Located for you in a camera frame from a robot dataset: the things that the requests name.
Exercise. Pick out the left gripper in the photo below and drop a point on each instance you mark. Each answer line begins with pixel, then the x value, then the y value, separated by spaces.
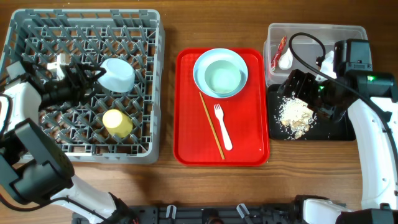
pixel 82 89

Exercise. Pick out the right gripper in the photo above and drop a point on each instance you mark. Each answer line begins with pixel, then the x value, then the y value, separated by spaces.
pixel 306 79

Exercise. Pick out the light blue small bowl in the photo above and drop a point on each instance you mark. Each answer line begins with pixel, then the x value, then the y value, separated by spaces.
pixel 119 76

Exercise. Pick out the white napkin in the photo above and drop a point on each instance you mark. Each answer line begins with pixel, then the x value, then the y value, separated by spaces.
pixel 286 60

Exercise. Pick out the rice and food scraps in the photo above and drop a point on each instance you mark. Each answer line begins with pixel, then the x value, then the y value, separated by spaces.
pixel 294 117

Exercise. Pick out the red sauce packet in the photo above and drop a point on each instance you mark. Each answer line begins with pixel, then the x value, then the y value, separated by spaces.
pixel 276 57

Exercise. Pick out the yellow plastic cup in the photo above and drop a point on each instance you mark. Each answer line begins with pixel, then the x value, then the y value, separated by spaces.
pixel 117 123

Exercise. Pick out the green bowl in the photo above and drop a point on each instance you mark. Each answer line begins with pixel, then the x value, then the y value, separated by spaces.
pixel 222 77

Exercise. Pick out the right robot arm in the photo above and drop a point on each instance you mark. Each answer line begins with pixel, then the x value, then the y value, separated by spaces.
pixel 369 99

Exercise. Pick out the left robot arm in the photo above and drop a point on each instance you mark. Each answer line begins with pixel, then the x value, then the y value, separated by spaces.
pixel 35 172

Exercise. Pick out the black waste tray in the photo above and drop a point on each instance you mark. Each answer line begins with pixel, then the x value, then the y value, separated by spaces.
pixel 322 130

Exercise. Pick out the grey dishwasher rack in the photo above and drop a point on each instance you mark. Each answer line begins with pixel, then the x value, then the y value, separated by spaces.
pixel 91 36

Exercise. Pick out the clear plastic bin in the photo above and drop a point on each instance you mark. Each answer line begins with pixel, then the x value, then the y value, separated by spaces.
pixel 306 48

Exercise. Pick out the red plastic tray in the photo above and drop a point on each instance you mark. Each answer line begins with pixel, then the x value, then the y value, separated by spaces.
pixel 245 116

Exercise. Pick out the white plastic fork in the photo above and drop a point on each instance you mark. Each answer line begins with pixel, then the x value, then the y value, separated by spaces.
pixel 220 115

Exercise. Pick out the light blue plate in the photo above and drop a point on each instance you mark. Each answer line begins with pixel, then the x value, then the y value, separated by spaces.
pixel 211 56

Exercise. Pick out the wooden chopstick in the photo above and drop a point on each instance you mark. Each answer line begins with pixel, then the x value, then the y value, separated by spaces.
pixel 212 126

